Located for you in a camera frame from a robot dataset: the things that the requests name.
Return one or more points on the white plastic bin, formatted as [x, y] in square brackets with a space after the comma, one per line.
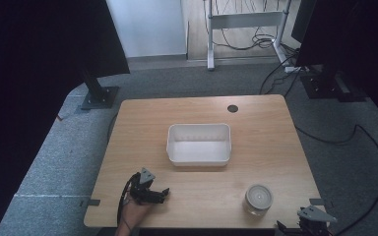
[198, 150]

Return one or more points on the person's left hand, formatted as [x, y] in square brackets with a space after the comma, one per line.
[134, 213]

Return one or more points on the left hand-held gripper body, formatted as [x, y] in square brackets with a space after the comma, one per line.
[140, 188]

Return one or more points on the white wall panel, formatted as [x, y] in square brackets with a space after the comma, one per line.
[147, 26]

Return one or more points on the grey table edge bracket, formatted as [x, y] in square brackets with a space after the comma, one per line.
[320, 202]
[91, 202]

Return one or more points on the white metal desk frame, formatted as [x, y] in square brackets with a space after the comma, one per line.
[242, 19]

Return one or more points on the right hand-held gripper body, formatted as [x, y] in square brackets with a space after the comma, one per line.
[315, 216]

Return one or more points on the black stand base with screws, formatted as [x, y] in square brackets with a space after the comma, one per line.
[328, 87]

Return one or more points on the black round table grommet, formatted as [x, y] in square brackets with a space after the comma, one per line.
[232, 108]

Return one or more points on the white power strip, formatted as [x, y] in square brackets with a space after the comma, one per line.
[292, 69]

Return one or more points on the dark curtain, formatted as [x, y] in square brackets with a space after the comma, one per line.
[29, 65]
[351, 36]

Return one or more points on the black stand with base plate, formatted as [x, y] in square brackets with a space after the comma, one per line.
[96, 91]

